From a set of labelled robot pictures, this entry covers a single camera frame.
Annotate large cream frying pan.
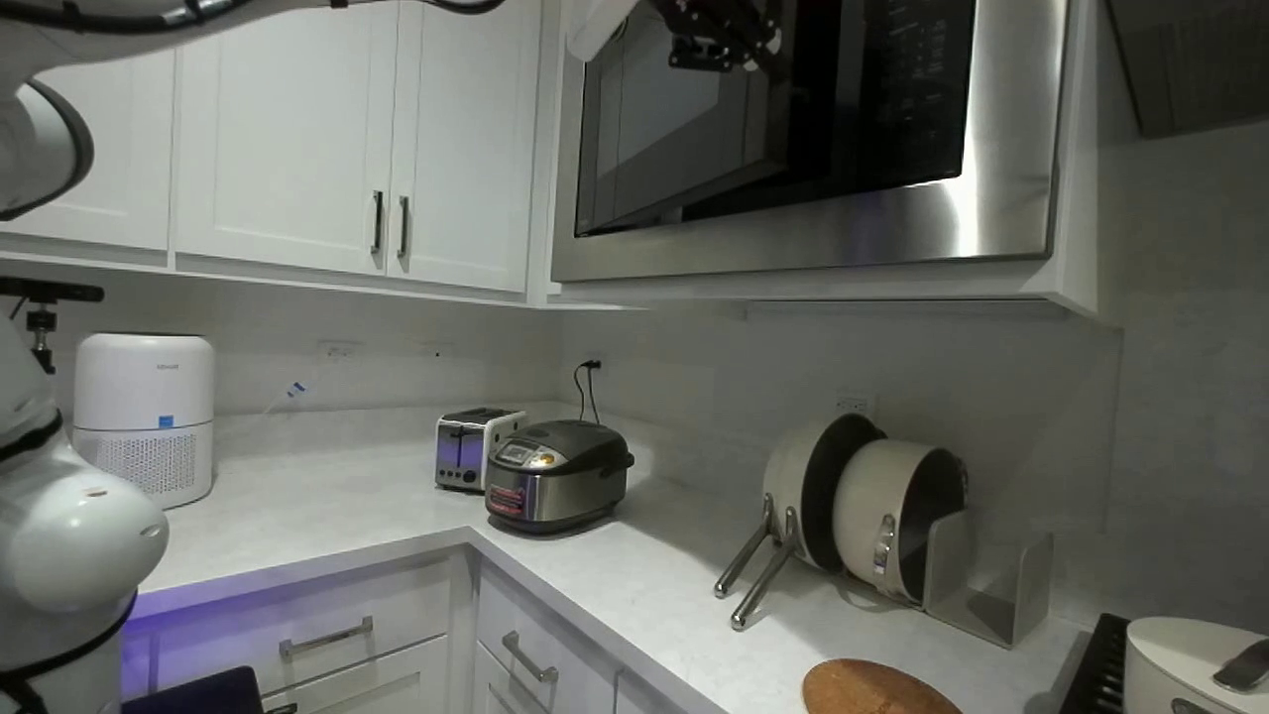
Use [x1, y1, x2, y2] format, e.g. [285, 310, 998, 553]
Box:
[724, 410, 889, 636]

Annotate black gas cooktop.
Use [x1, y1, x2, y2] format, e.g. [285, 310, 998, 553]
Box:
[1056, 613, 1136, 714]

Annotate round cork trivet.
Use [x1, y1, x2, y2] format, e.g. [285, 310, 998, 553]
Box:
[795, 655, 968, 714]

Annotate cream stock pot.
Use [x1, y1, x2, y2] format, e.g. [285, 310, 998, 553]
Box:
[831, 435, 970, 606]

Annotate silver toaster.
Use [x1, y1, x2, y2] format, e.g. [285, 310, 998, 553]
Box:
[430, 404, 531, 498]

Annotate white lower drawer cabinet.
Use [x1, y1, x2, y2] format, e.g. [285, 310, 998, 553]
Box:
[118, 548, 479, 714]
[466, 560, 690, 714]

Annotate metal pan rack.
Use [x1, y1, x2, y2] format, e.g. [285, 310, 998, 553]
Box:
[921, 507, 1057, 651]

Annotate white double-door upper cabinet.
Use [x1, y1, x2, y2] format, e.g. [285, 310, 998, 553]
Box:
[171, 0, 547, 299]

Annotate black glass microwave door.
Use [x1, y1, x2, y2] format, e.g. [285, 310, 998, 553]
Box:
[569, 0, 853, 242]

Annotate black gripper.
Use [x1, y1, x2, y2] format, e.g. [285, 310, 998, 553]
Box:
[655, 0, 805, 77]

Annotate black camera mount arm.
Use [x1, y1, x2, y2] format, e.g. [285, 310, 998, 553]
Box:
[0, 274, 105, 376]

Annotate white cylindrical air purifier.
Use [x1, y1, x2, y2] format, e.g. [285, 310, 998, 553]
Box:
[70, 330, 220, 511]

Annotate stainless steel built-in microwave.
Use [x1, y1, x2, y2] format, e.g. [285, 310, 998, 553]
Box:
[552, 0, 1074, 287]

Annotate white single-door upper cabinet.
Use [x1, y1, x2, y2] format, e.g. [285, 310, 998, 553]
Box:
[528, 0, 576, 306]

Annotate black power cable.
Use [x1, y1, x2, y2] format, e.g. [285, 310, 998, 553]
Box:
[568, 355, 597, 429]
[580, 359, 612, 429]

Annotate cream saucepan with long handle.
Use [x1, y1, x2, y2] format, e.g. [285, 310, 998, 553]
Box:
[1122, 613, 1269, 714]

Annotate silver black rice cooker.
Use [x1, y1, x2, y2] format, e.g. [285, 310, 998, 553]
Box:
[479, 416, 638, 539]

